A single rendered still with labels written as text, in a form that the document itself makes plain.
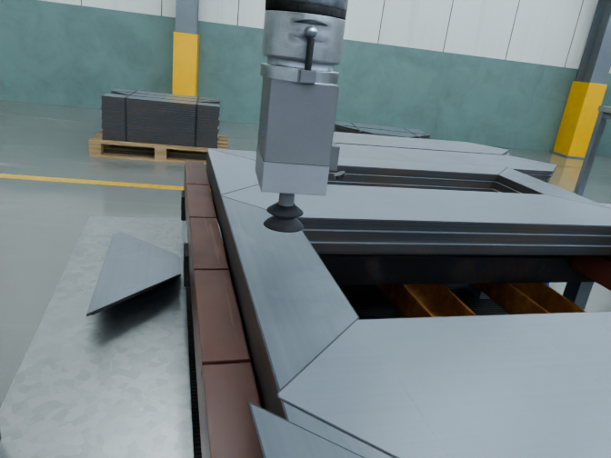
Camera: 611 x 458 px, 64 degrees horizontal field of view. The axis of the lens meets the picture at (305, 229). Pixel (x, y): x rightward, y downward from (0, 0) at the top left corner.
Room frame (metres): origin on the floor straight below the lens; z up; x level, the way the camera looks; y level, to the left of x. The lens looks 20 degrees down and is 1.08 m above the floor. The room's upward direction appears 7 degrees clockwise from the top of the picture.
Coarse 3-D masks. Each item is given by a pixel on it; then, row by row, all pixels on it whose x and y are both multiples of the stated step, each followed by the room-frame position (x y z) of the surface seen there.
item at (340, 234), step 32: (512, 192) 1.04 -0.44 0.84; (224, 224) 0.63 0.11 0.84; (320, 224) 0.64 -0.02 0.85; (352, 224) 0.66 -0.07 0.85; (384, 224) 0.67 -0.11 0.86; (416, 224) 0.68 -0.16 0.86; (448, 224) 0.70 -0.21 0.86; (480, 224) 0.71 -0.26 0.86; (512, 224) 0.73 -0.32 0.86; (544, 224) 0.75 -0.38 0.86; (256, 320) 0.36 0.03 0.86; (256, 352) 0.35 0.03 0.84; (288, 416) 0.25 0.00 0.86; (352, 448) 0.23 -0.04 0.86
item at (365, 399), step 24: (360, 336) 0.35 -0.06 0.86; (312, 360) 0.31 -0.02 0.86; (336, 360) 0.31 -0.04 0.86; (360, 360) 0.31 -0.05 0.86; (384, 360) 0.32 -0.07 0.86; (336, 384) 0.28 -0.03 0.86; (360, 384) 0.29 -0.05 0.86; (384, 384) 0.29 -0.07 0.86; (336, 408) 0.26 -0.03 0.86; (360, 408) 0.26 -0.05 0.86; (384, 408) 0.26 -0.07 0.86; (408, 408) 0.27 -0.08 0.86; (360, 432) 0.24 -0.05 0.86; (384, 432) 0.24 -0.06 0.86; (408, 432) 0.24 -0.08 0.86; (408, 456) 0.22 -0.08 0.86; (432, 456) 0.23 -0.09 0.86
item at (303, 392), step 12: (300, 372) 0.29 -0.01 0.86; (312, 372) 0.29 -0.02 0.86; (288, 384) 0.28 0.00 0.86; (300, 384) 0.28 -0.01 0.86; (312, 384) 0.28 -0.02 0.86; (288, 396) 0.26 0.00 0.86; (300, 396) 0.27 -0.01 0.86; (312, 396) 0.27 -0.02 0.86; (300, 408) 0.25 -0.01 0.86; (312, 408) 0.26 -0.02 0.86; (324, 408) 0.26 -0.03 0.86; (324, 420) 0.25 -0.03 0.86
